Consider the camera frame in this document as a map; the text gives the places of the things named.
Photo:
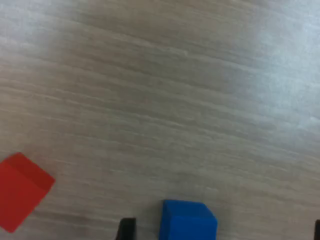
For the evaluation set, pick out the red cube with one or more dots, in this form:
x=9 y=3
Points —
x=22 y=192

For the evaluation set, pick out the blue cube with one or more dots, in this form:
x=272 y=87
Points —
x=187 y=222

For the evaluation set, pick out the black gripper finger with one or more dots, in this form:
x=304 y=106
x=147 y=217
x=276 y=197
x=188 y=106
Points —
x=317 y=231
x=127 y=228

